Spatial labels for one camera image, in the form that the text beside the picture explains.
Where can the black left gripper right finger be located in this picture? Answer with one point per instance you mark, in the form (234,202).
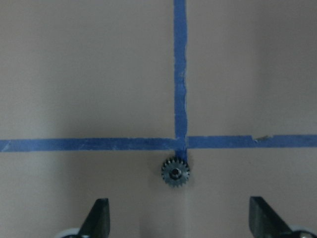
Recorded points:
(264,222)

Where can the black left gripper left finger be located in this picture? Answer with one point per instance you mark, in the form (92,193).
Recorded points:
(97,223)

